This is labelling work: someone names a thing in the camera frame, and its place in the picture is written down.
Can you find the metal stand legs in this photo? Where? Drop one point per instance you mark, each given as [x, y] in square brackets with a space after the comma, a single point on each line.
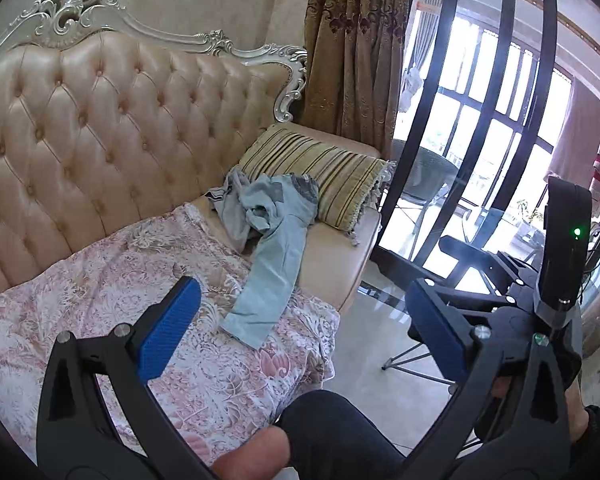
[405, 360]

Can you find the black framed glass door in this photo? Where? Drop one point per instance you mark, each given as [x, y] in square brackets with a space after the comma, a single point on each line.
[391, 210]

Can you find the brown patterned curtain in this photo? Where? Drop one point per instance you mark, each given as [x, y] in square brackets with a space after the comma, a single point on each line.
[350, 60]

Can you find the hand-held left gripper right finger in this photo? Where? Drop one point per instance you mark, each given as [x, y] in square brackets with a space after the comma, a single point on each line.
[437, 332]

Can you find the striped fringed cushion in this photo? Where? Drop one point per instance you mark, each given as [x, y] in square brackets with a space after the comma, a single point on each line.
[320, 165]

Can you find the person's dark trousers leg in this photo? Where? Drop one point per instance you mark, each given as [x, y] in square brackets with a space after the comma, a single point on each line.
[330, 430]

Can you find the crumpled grey garment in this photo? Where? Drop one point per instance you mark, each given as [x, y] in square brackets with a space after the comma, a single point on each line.
[230, 210]

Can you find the grey wicker chair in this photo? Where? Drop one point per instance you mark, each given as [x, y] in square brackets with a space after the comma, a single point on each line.
[430, 165]

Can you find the pink sheer curtain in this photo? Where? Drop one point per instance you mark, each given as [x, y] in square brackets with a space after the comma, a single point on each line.
[577, 130]

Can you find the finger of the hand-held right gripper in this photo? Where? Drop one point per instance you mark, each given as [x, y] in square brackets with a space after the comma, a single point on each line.
[465, 249]
[500, 305]

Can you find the white hanging cloth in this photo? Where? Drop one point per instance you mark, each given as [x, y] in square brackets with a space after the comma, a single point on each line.
[412, 87]

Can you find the potted plant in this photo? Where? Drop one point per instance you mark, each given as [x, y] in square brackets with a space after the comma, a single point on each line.
[527, 212]

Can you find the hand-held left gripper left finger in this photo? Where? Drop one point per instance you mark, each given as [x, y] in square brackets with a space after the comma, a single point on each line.
[172, 325]

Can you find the light blue shirt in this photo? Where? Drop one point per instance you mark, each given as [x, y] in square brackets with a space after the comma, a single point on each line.
[275, 260]

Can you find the pink floral blanket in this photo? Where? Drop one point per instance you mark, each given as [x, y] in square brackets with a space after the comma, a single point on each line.
[80, 285]

